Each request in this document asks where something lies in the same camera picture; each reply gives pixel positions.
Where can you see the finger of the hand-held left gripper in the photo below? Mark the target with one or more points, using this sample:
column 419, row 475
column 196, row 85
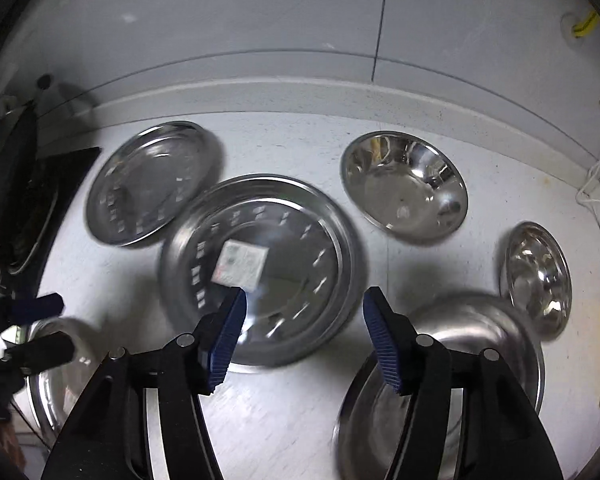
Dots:
column 45, row 349
column 42, row 304

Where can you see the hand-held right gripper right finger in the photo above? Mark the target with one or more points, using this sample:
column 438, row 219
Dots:
column 382, row 345

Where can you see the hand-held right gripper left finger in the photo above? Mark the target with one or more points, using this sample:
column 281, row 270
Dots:
column 227, row 340

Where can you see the stainless steel basin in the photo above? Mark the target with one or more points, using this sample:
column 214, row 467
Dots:
column 50, row 390

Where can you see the large stainless steel plate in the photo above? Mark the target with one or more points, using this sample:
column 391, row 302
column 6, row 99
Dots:
column 280, row 280

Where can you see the large stainless steel bowl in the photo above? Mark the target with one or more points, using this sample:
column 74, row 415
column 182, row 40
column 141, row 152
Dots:
column 470, row 320

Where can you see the medium stainless steel bowl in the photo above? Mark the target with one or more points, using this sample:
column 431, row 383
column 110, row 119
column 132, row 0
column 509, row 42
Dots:
column 405, row 190

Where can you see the black cooktop stove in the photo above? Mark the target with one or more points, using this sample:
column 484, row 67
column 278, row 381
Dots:
column 75, row 170

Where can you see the cooking pot with lid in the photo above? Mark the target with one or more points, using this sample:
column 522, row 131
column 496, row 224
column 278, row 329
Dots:
column 10, row 170

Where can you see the small stainless steel plate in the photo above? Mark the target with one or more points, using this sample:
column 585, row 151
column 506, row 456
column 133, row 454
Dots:
column 145, row 185

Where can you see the small stainless steel bowl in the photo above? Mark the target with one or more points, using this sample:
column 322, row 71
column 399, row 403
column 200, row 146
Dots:
column 535, row 280

